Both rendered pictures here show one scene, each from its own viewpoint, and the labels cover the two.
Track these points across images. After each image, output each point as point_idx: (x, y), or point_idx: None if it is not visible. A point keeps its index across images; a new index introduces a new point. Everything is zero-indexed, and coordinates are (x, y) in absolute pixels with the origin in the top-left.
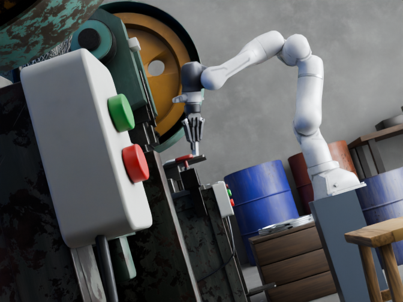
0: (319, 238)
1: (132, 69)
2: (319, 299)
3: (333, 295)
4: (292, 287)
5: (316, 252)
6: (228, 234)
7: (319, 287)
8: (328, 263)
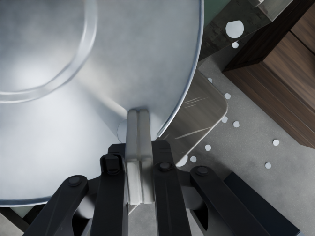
0: (265, 201)
1: None
2: (257, 121)
3: (271, 131)
4: (253, 93)
5: (310, 131)
6: (223, 43)
7: (275, 118)
8: (241, 197)
